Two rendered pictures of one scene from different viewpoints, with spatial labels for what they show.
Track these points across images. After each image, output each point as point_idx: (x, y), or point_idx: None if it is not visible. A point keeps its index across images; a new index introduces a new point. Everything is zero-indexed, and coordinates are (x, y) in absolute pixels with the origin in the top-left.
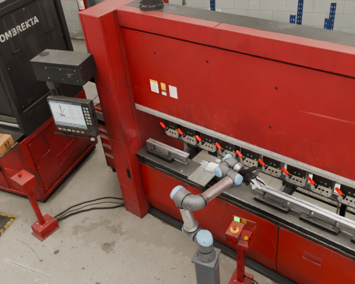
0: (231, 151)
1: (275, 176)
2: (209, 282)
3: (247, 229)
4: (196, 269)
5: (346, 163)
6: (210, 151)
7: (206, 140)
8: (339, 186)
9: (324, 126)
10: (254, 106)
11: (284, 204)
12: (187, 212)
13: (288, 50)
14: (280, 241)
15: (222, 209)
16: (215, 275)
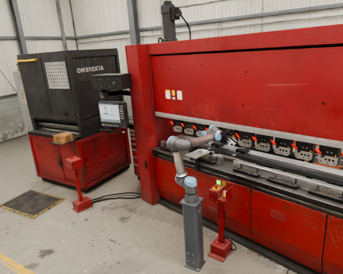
0: None
1: (247, 146)
2: (193, 224)
3: None
4: (183, 211)
5: (298, 120)
6: None
7: (200, 128)
8: (299, 162)
9: (280, 93)
10: (232, 91)
11: (256, 172)
12: (178, 157)
13: (252, 39)
14: (253, 204)
15: (209, 183)
16: (198, 218)
